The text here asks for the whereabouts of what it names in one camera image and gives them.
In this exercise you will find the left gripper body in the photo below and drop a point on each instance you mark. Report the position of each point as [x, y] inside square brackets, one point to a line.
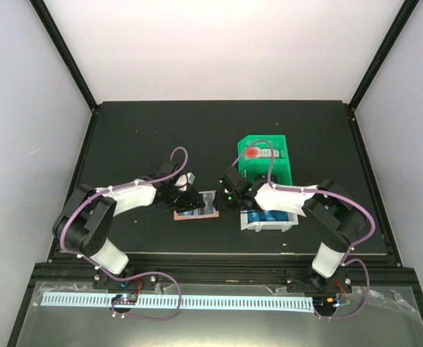
[176, 199]

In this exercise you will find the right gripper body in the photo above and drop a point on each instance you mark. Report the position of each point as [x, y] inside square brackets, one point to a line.
[231, 203]

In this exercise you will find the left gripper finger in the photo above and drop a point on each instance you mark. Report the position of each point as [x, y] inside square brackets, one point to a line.
[182, 209]
[197, 200]

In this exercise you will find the pink card holder wallet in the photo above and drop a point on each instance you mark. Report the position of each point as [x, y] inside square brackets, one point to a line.
[193, 215]

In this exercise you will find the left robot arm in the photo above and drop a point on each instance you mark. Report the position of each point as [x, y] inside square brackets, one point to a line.
[84, 223]

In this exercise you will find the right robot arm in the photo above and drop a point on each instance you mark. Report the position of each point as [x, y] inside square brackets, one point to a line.
[341, 222]

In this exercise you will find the blue cards stack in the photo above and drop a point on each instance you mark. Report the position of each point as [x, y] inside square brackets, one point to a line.
[267, 216]

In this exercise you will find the red white cards stack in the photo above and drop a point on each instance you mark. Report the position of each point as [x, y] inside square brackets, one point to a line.
[261, 153]

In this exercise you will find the green storage bin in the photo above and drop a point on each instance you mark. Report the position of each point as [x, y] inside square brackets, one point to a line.
[257, 169]

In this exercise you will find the white storage bin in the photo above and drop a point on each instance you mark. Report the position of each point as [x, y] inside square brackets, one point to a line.
[271, 226]

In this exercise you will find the small circuit board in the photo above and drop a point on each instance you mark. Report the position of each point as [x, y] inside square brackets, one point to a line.
[124, 299]

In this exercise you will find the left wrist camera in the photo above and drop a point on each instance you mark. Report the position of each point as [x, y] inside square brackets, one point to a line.
[184, 181]

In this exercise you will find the light blue slotted cable duct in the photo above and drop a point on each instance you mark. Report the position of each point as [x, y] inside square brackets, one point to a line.
[190, 302]

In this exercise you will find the black aluminium rail frame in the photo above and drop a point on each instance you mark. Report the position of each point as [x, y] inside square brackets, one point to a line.
[282, 270]

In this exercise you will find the left frame post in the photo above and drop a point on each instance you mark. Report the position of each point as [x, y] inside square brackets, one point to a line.
[61, 46]

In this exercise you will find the frame post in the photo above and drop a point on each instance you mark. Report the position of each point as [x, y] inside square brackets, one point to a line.
[398, 24]
[61, 46]

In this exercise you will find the right frame post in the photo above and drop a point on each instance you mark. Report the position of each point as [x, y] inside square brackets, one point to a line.
[398, 24]

